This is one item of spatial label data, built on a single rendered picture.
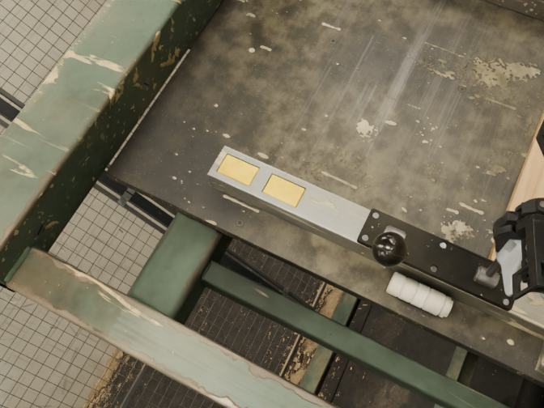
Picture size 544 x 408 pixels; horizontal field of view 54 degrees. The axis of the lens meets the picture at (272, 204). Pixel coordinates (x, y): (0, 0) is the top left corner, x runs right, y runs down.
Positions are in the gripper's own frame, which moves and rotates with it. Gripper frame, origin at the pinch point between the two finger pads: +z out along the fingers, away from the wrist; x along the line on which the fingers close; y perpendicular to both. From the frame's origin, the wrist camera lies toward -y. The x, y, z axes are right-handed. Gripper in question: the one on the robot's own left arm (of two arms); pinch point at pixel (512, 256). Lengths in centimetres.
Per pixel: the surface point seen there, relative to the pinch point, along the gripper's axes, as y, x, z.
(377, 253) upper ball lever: 1.9, -14.7, -1.8
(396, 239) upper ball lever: 0.4, -12.9, -2.7
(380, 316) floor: -39, 17, 219
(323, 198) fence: -8.5, -20.7, 9.0
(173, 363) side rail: 14.6, -36.3, 8.2
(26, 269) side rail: 6, -57, 8
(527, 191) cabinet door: -13.5, 6.7, 11.1
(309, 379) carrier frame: 5, -18, 117
